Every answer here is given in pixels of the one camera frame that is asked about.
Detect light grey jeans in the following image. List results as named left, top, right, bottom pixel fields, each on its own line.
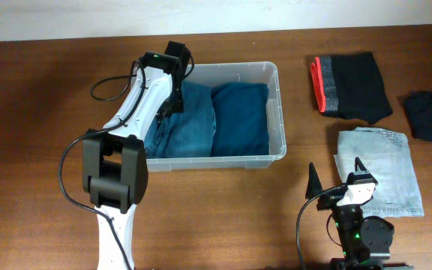
left=334, top=127, right=425, bottom=218

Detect blue denim jeans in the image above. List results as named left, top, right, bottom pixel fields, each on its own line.
left=144, top=80, right=216, bottom=159

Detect dark teal shirt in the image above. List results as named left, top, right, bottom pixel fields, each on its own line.
left=211, top=82, right=269, bottom=157

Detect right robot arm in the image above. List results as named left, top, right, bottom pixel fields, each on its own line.
left=296, top=157, right=414, bottom=270

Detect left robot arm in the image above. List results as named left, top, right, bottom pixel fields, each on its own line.
left=82, top=50, right=194, bottom=269

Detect black shorts red waistband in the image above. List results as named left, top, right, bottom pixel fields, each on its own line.
left=310, top=52, right=393, bottom=125

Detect black garment white logo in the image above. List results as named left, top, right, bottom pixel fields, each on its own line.
left=403, top=91, right=432, bottom=142

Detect clear plastic storage bin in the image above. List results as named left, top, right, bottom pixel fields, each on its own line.
left=147, top=61, right=287, bottom=172

